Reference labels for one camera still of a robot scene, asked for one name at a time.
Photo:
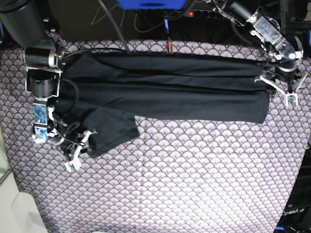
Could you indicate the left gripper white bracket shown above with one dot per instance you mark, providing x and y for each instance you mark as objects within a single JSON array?
[{"x": 284, "y": 78}]

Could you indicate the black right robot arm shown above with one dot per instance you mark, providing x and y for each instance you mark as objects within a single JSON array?
[{"x": 29, "y": 23}]

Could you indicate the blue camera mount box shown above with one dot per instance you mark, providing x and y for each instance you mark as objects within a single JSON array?
[{"x": 151, "y": 4}]

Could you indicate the fan-patterned table cloth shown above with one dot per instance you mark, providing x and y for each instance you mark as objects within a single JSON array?
[{"x": 188, "y": 176}]

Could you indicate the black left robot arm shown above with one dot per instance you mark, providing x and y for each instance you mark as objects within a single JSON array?
[{"x": 246, "y": 12}]

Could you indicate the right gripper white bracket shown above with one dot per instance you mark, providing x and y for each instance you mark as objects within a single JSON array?
[{"x": 70, "y": 151}]

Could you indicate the red table clamp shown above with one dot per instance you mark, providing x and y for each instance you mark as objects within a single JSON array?
[{"x": 169, "y": 47}]

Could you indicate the black OpenArm base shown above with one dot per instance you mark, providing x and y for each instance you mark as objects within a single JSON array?
[{"x": 296, "y": 217}]

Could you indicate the white power strip red switch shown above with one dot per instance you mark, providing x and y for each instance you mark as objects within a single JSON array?
[{"x": 197, "y": 13}]

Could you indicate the white cabinet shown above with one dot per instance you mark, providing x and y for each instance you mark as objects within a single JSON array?
[{"x": 18, "y": 210}]

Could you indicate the dark navy T-shirt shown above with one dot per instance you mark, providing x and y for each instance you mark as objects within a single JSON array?
[{"x": 111, "y": 90}]

